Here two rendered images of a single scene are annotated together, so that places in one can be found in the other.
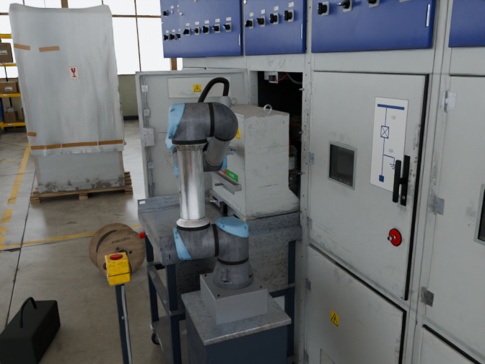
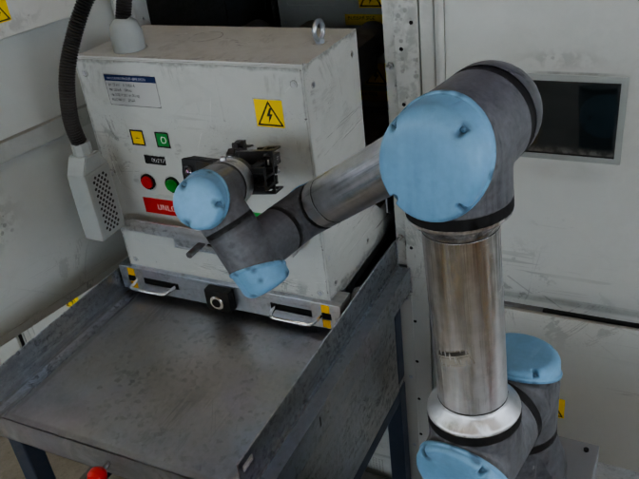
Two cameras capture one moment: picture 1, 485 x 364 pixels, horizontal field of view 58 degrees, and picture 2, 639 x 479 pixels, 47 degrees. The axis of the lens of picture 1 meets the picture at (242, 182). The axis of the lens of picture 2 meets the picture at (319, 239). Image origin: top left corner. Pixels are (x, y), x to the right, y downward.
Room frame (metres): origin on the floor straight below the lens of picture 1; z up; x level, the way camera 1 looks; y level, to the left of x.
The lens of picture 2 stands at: (0.99, 0.73, 1.75)
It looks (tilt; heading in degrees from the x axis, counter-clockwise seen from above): 30 degrees down; 321
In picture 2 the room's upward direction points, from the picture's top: 7 degrees counter-clockwise
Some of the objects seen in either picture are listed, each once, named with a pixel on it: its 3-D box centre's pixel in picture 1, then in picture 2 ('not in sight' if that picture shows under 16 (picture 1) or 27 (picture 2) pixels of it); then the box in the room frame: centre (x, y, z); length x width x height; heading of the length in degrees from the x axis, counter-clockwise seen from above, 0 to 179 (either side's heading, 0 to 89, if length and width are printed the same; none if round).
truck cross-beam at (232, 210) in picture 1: (229, 206); (229, 289); (2.13, 0.07, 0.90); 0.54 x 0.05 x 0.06; 22
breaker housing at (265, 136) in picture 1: (271, 154); (267, 131); (2.22, -0.16, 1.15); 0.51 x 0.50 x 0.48; 112
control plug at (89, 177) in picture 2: not in sight; (96, 193); (2.30, 0.23, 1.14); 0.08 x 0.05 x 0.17; 112
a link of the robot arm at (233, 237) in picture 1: (230, 237); (514, 386); (1.44, 0.05, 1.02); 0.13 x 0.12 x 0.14; 103
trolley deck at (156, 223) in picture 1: (213, 223); (213, 343); (2.10, 0.15, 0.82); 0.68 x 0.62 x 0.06; 112
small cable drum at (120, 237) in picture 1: (118, 250); not in sight; (3.15, 0.99, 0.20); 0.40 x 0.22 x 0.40; 126
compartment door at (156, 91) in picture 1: (195, 135); (25, 143); (2.50, 0.26, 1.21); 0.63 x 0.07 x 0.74; 102
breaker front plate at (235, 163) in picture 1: (225, 159); (203, 185); (2.13, 0.08, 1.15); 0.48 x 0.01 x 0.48; 22
